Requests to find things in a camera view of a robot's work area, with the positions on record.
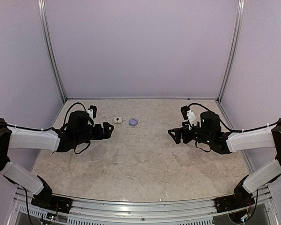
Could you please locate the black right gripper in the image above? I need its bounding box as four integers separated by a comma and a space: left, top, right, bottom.
168, 121, 213, 145

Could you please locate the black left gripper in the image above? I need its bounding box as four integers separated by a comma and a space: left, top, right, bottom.
75, 121, 113, 145

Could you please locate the white earbud charging case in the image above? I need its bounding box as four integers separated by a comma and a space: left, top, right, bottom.
113, 117, 123, 124

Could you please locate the purple round earbud case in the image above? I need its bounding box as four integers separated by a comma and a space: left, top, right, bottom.
128, 118, 138, 126

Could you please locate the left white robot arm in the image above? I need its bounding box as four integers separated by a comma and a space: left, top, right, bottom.
0, 111, 114, 209

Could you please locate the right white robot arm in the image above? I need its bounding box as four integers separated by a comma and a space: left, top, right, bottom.
168, 110, 281, 208

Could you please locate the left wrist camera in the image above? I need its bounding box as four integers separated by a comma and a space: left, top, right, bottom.
87, 105, 97, 119

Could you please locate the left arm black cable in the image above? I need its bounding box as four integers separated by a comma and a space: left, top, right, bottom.
62, 102, 88, 127

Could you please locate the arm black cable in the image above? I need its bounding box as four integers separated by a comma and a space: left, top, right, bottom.
62, 102, 88, 127
188, 103, 281, 134

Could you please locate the front aluminium rail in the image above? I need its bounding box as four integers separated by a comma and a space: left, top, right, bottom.
7, 184, 278, 225

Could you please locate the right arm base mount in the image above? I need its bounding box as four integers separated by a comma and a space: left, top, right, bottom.
214, 177, 255, 213

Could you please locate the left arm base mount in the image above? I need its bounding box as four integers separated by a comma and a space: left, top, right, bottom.
31, 176, 73, 214

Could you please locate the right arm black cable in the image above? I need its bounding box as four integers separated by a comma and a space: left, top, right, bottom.
188, 103, 281, 134

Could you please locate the left aluminium frame post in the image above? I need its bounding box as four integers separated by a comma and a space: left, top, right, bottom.
37, 0, 67, 103

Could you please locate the aluminium frame post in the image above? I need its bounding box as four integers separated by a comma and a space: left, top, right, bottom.
37, 0, 67, 103
217, 0, 245, 104

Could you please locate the right aluminium frame post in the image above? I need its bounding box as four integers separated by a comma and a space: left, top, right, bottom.
217, 0, 245, 104

